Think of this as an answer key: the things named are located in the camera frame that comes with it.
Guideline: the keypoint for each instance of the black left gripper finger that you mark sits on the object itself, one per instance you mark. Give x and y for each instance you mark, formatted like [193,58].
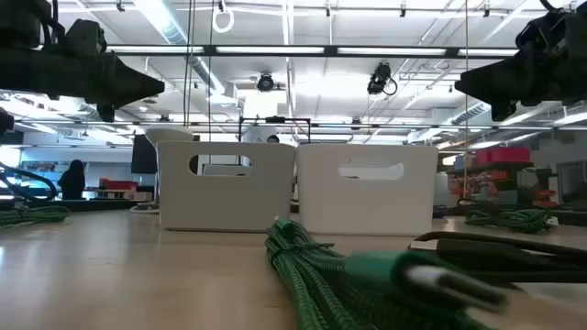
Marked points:
[128,82]

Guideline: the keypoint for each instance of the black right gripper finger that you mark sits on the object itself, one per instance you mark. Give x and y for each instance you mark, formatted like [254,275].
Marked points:
[495,84]

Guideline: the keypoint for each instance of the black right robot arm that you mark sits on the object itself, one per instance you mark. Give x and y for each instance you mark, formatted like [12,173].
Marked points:
[579,32]

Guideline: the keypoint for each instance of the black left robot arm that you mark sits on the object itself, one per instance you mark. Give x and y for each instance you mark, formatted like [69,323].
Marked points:
[23,23]

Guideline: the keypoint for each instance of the red storage bins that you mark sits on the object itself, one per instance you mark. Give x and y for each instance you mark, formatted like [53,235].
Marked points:
[504,156]

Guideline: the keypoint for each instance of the black monitor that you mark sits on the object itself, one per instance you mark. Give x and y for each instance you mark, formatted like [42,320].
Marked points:
[143,156]

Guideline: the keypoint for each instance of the dark storage shelf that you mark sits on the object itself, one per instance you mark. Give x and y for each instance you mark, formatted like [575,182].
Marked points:
[495,166]

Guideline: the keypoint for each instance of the red box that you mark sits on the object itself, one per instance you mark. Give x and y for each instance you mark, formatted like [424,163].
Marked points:
[119,184]

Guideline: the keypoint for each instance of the grey plastic bin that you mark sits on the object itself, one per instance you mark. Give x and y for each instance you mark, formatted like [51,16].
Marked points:
[229,201]

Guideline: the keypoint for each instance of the black overhead light beam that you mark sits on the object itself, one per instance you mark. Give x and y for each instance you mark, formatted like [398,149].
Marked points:
[330,51]

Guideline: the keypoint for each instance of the white plastic bin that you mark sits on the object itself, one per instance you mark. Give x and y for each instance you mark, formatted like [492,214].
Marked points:
[367,206]

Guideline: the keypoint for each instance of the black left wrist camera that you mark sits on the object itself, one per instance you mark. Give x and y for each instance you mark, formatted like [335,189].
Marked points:
[85,36]

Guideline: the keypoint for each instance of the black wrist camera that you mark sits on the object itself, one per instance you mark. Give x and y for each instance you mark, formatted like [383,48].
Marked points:
[85,36]
[541,32]

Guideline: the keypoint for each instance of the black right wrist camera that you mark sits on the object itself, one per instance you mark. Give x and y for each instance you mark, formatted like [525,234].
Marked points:
[541,32]

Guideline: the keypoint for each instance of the black overhead camera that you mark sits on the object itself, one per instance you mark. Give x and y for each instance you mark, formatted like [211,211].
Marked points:
[265,83]

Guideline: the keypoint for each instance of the black background rig frame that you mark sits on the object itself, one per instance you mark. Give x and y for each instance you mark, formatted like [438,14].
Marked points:
[275,120]

